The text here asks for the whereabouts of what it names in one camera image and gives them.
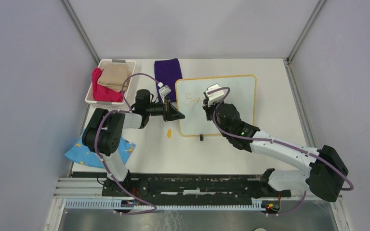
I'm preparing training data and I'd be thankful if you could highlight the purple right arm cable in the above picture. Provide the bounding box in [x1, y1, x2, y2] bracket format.
[206, 87, 355, 217]

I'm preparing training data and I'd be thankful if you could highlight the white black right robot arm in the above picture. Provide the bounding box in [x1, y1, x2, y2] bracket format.
[202, 99, 348, 202]

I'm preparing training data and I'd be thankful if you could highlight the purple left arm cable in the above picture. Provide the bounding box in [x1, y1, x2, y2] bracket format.
[94, 73, 158, 216]

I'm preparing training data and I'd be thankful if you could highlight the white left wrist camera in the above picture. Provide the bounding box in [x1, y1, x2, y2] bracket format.
[158, 85, 171, 102]

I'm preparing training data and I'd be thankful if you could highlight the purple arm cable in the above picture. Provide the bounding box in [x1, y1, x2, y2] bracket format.
[206, 87, 355, 217]
[94, 73, 158, 216]

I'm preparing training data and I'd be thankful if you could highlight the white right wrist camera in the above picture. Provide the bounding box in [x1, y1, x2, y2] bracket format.
[203, 84, 230, 106]

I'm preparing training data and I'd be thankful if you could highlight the blue patterned cloth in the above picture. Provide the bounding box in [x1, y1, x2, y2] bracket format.
[65, 134, 136, 168]

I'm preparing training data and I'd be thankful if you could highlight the red cloth in basket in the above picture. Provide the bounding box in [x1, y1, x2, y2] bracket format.
[92, 68, 123, 103]

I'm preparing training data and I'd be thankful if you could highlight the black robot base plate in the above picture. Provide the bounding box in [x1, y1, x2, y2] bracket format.
[101, 173, 291, 206]

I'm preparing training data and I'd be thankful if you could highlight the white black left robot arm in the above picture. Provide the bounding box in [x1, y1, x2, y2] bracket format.
[82, 89, 185, 196]

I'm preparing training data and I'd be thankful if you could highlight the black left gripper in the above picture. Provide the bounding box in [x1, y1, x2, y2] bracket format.
[146, 97, 185, 122]

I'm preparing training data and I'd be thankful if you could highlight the beige cloth in basket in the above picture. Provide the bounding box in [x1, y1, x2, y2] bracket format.
[98, 63, 132, 91]

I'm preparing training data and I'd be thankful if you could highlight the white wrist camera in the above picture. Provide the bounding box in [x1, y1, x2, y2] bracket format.
[158, 85, 171, 102]
[203, 84, 230, 106]

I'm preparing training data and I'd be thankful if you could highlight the yellow framed whiteboard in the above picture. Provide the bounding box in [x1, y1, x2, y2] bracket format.
[175, 75, 257, 137]

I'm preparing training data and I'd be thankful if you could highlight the purple folded cloth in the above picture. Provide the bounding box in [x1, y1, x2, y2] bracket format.
[154, 58, 183, 102]

